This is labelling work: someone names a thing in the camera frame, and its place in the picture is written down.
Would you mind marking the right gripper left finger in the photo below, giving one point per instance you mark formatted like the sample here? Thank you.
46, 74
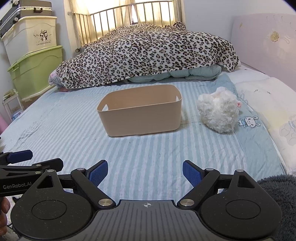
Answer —
57, 207

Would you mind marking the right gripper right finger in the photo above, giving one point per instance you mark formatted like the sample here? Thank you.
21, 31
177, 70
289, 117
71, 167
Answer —
231, 206

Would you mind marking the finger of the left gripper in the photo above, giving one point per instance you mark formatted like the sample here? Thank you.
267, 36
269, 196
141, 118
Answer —
15, 157
55, 164

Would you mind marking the person's left hand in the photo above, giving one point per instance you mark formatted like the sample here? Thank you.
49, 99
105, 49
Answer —
5, 207

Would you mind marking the grey fuzzy sleeve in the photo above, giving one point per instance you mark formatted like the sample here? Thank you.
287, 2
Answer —
282, 189

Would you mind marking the beige plastic storage bin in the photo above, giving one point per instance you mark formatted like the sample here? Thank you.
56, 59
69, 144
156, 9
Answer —
141, 110

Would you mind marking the white fluffy plush toy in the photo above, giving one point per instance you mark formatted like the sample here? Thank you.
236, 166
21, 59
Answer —
219, 110

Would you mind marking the cream plastic storage box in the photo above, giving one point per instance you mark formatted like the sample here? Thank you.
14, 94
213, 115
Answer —
29, 34

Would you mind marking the teal quilted comforter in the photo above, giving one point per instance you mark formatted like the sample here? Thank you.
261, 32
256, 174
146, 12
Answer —
200, 73

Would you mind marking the leopard print blanket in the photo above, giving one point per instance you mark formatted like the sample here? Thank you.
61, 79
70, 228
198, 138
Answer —
144, 49

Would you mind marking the metal bed headboard rails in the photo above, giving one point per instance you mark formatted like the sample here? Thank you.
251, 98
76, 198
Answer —
94, 19

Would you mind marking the black hard suitcase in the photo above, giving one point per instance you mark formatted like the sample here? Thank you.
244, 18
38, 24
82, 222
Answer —
20, 9

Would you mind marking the pink padded headboard panel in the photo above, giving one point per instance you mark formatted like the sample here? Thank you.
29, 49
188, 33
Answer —
266, 42

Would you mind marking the small white wire rack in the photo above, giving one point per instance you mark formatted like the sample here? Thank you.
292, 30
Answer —
12, 104

